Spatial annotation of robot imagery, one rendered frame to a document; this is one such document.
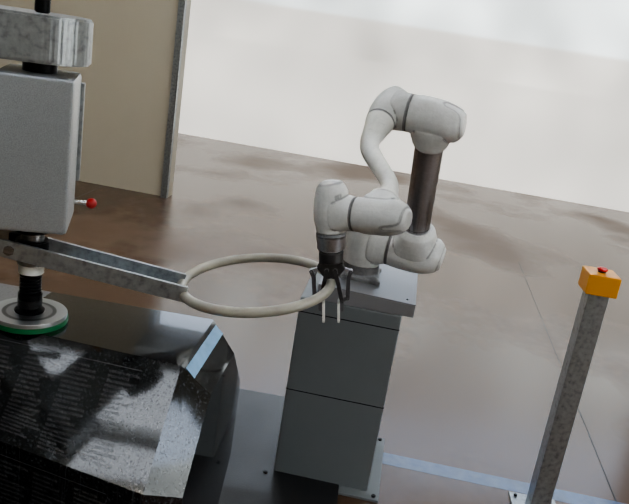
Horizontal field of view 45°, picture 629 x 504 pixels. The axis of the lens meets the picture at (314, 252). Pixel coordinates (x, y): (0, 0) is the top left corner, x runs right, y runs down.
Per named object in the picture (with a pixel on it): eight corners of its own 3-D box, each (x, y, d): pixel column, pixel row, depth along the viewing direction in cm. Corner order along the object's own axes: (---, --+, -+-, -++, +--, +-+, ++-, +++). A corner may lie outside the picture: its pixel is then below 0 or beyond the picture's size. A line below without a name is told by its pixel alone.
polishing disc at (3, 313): (-17, 303, 224) (-17, 299, 224) (56, 298, 236) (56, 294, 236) (-2, 332, 208) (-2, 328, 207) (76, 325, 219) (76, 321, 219)
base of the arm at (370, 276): (329, 259, 318) (331, 247, 316) (381, 270, 317) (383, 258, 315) (324, 275, 301) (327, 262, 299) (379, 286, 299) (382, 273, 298)
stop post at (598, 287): (564, 530, 309) (637, 283, 278) (515, 521, 310) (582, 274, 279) (553, 501, 329) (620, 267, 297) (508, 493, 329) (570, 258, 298)
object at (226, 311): (179, 327, 206) (178, 317, 205) (174, 267, 252) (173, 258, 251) (353, 310, 215) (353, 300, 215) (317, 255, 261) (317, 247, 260)
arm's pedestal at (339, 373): (280, 419, 360) (305, 261, 337) (384, 440, 355) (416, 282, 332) (258, 477, 313) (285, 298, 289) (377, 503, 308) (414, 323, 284)
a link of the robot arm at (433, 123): (393, 247, 312) (445, 262, 306) (382, 273, 301) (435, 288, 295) (415, 83, 260) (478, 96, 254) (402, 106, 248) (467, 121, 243)
